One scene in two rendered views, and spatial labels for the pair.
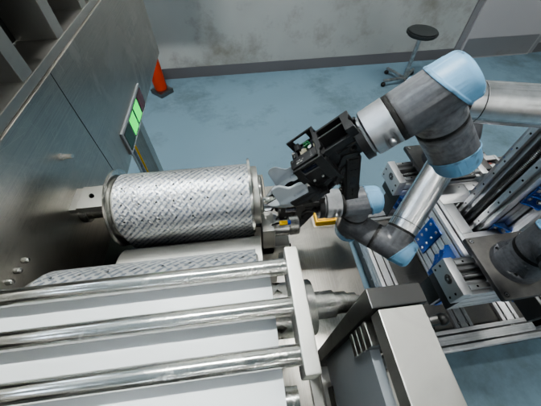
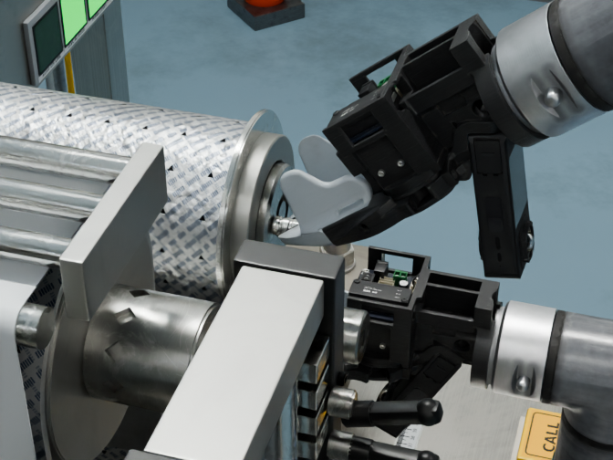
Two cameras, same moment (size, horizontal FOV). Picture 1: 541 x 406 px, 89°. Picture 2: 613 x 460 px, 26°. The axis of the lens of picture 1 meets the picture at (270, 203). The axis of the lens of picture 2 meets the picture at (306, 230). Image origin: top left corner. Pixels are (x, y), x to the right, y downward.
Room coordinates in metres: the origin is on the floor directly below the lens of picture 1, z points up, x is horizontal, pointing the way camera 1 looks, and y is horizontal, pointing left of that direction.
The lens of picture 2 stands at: (-0.36, -0.31, 1.82)
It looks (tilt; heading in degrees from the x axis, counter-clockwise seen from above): 37 degrees down; 23
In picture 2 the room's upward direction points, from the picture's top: straight up
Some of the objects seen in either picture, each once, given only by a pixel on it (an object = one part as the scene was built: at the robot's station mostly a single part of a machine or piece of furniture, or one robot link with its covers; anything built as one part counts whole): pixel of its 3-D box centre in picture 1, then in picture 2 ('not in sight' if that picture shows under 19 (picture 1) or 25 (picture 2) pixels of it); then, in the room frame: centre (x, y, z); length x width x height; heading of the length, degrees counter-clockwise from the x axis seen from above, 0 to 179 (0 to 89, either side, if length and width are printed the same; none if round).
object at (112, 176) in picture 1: (123, 207); not in sight; (0.31, 0.28, 1.25); 0.15 x 0.01 x 0.15; 7
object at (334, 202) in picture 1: (329, 205); (519, 352); (0.43, -0.15, 1.11); 0.08 x 0.05 x 0.08; 7
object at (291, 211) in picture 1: (299, 205); (420, 324); (0.42, -0.07, 1.12); 0.12 x 0.08 x 0.09; 97
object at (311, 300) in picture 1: (287, 308); (157, 350); (0.10, -0.02, 1.34); 0.06 x 0.06 x 0.06; 7
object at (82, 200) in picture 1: (89, 198); not in sight; (0.31, 0.33, 1.28); 0.06 x 0.05 x 0.02; 97
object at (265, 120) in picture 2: (250, 195); (252, 209); (0.34, 0.04, 1.25); 0.15 x 0.01 x 0.15; 7
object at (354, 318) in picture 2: (293, 225); (350, 335); (0.32, -0.05, 1.18); 0.04 x 0.02 x 0.04; 7
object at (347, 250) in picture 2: not in sight; (337, 245); (0.57, 0.06, 1.05); 0.04 x 0.04 x 0.04
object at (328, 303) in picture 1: (336, 303); not in sight; (0.11, -0.08, 1.34); 0.06 x 0.03 x 0.03; 97
